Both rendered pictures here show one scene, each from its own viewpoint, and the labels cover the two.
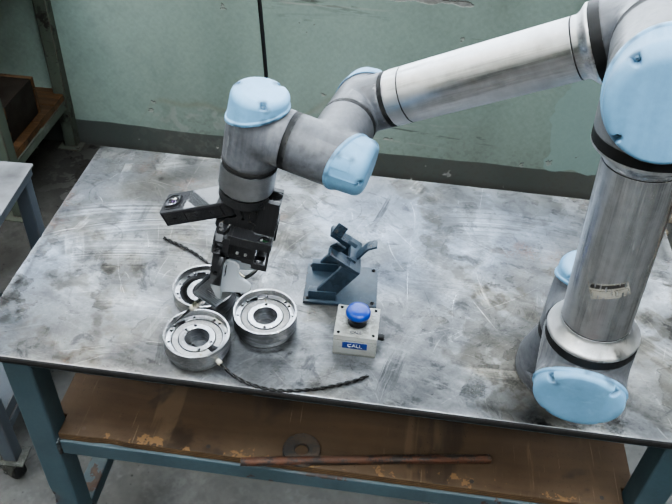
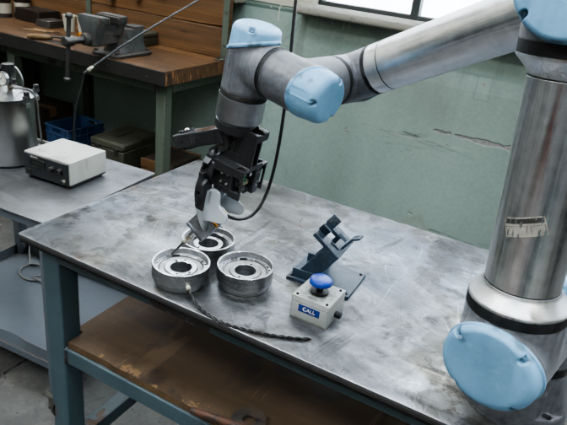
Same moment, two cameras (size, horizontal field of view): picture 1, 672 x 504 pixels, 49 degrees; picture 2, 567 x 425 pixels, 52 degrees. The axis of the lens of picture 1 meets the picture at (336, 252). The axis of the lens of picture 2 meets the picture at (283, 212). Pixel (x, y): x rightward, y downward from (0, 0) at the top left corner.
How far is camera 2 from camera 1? 44 cm
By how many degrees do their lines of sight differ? 25
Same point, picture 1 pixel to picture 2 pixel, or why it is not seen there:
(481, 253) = not seen: hidden behind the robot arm
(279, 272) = (279, 255)
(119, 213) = (182, 193)
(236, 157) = (227, 78)
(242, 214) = (229, 143)
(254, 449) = (209, 406)
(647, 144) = (553, 17)
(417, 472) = not seen: outside the picture
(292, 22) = (396, 149)
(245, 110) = (238, 31)
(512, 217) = not seen: hidden behind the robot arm
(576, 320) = (493, 268)
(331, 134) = (301, 61)
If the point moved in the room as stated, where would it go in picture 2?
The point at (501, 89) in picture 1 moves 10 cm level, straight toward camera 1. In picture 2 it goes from (461, 45) to (428, 50)
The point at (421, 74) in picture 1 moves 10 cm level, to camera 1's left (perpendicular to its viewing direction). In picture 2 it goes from (397, 37) to (332, 26)
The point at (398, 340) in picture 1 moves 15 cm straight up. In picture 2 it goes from (355, 325) to (369, 249)
